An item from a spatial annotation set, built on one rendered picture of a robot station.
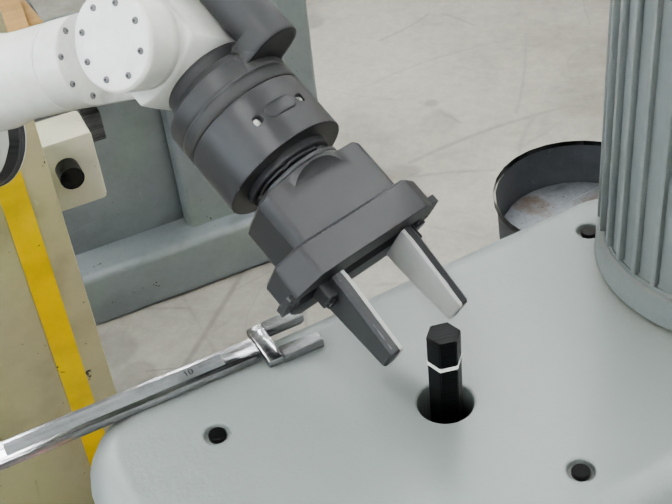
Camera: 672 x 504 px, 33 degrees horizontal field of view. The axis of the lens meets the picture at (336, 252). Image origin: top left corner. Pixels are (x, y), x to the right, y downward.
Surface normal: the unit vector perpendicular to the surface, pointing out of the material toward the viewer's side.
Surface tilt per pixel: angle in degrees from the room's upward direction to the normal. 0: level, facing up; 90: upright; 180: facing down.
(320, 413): 0
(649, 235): 90
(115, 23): 66
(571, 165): 86
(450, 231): 0
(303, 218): 30
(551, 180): 86
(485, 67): 0
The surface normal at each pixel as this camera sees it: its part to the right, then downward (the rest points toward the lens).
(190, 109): -0.52, 0.19
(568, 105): -0.10, -0.78
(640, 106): -0.93, 0.29
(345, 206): 0.26, -0.47
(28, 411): 0.49, 0.51
